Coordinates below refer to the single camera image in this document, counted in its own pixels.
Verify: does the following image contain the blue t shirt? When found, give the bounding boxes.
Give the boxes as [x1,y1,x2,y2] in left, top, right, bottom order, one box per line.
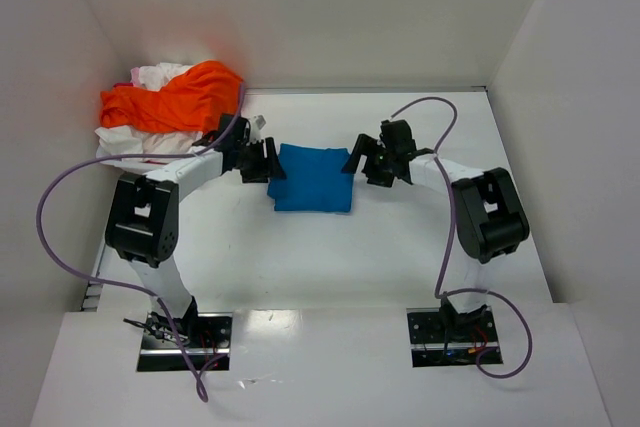
[267,144,354,214]

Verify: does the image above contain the white t shirt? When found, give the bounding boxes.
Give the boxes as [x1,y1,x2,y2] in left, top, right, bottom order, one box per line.
[95,62,202,155]

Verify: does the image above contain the orange t shirt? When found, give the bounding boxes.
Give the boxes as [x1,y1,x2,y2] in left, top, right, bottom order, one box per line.
[99,60,244,134]

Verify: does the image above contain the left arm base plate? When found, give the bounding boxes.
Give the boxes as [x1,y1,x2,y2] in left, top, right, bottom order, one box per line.
[127,313,233,373]

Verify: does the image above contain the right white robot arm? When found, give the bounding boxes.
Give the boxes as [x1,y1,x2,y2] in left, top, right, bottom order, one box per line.
[342,120,530,333]

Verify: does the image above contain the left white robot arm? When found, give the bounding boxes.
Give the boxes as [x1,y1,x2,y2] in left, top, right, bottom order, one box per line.
[105,114,286,342]

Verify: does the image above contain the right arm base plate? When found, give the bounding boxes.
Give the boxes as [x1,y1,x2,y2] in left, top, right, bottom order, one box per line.
[406,308,503,368]

